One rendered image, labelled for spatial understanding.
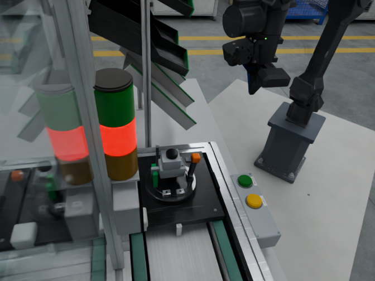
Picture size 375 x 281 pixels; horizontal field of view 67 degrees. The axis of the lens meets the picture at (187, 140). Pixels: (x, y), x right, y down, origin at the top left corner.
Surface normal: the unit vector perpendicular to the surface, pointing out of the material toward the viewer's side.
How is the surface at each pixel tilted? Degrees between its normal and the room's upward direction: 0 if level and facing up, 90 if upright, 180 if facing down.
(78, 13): 90
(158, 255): 0
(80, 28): 90
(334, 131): 0
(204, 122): 0
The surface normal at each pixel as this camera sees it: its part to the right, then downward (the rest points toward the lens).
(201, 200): 0.07, -0.74
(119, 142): 0.30, 0.65
